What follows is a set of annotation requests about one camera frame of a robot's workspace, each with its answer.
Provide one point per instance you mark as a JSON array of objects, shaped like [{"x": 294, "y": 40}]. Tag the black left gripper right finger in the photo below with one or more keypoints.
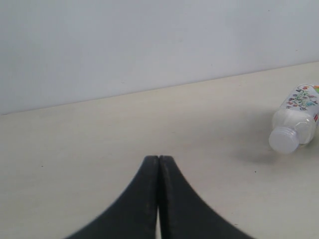
[{"x": 183, "y": 214}]

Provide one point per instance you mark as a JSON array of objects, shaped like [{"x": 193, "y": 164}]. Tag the floral label square bottle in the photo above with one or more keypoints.
[{"x": 295, "y": 122}]

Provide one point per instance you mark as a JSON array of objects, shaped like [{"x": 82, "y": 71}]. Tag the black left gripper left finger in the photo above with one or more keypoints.
[{"x": 134, "y": 214}]

